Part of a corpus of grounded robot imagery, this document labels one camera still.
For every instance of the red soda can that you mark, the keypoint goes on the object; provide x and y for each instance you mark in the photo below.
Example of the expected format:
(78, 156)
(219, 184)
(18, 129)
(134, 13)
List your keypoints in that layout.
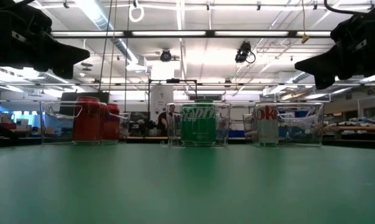
(86, 124)
(112, 124)

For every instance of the white cylindrical tank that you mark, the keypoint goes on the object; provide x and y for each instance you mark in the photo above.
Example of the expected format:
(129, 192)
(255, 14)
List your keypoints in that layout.
(160, 96)

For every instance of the clear plastic bin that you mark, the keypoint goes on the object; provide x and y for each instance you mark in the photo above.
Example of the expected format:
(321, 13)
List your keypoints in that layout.
(299, 130)
(223, 130)
(56, 130)

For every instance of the person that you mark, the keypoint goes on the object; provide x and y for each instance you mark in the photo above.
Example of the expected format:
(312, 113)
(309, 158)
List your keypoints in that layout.
(162, 119)

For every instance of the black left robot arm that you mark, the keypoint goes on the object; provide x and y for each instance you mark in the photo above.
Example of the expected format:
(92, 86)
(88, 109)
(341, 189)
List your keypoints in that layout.
(2, 34)

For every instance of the black overhead beam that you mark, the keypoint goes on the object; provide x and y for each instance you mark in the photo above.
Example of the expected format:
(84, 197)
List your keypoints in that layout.
(128, 33)

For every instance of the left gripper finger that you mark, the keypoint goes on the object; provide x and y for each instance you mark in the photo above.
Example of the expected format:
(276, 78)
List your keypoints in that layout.
(66, 60)
(66, 49)

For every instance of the green table mat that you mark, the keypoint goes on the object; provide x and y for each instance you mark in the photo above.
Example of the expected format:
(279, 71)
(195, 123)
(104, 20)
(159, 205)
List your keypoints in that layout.
(187, 186)

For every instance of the black table frame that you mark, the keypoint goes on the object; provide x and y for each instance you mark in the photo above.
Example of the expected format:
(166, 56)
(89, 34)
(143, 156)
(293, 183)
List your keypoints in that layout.
(355, 143)

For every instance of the wooden workbench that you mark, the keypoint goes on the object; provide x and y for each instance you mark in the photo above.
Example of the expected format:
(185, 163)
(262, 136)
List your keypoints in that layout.
(361, 128)

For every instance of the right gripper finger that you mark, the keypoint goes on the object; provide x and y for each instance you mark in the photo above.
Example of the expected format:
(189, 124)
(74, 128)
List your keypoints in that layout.
(324, 70)
(324, 59)

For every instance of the black round ceiling camera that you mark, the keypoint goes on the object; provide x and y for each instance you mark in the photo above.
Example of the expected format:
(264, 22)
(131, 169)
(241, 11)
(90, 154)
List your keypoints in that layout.
(165, 56)

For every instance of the silver soda can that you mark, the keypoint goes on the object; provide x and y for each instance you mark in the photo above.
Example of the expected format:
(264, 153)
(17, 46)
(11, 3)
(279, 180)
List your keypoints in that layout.
(267, 127)

